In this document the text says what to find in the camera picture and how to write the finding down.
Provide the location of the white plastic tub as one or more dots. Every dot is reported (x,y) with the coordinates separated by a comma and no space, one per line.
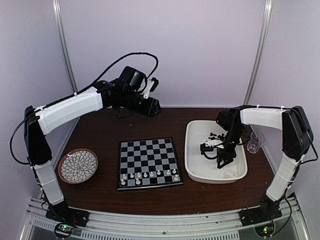
(201,169)

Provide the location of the left aluminium frame post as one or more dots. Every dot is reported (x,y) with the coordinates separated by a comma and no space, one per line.
(56,4)

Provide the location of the patterned ceramic plate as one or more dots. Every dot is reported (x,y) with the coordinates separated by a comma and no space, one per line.
(78,166)

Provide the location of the black white chessboard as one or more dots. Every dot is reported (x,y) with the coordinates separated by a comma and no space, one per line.
(145,156)

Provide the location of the aluminium frame post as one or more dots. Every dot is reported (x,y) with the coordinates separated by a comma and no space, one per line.
(264,30)
(56,4)

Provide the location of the right aluminium frame post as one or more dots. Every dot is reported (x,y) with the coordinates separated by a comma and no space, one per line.
(264,30)

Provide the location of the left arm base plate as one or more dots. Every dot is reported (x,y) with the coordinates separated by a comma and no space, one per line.
(65,214)

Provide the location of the white piece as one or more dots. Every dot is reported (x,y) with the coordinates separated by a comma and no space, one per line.
(137,181)

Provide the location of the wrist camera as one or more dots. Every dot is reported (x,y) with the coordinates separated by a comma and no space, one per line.
(210,145)
(150,86)

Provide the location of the aluminium front rail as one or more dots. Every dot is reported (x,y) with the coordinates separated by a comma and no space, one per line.
(224,225)

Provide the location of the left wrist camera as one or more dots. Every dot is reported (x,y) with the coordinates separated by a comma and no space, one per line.
(150,86)

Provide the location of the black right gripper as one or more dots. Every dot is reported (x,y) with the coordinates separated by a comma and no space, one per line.
(222,154)

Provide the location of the circuit board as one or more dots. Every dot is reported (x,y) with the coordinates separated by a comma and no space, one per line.
(264,230)
(62,230)

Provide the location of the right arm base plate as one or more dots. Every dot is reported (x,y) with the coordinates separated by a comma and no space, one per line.
(254,216)

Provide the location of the clear plastic cup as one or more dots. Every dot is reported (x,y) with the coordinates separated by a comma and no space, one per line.
(256,141)

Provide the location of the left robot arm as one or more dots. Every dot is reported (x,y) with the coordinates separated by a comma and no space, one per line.
(131,90)

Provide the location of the right circuit board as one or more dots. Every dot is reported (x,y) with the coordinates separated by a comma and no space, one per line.
(264,230)

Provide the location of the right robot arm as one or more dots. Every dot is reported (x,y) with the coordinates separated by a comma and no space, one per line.
(288,127)

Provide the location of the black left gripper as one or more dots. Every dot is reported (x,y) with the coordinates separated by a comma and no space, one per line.
(150,109)

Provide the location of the cluster of white chess pieces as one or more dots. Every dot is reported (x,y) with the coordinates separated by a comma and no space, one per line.
(229,173)

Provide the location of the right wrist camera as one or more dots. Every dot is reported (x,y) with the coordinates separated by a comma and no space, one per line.
(210,145)

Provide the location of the left circuit board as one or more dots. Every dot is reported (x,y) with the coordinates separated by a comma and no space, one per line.
(62,230)

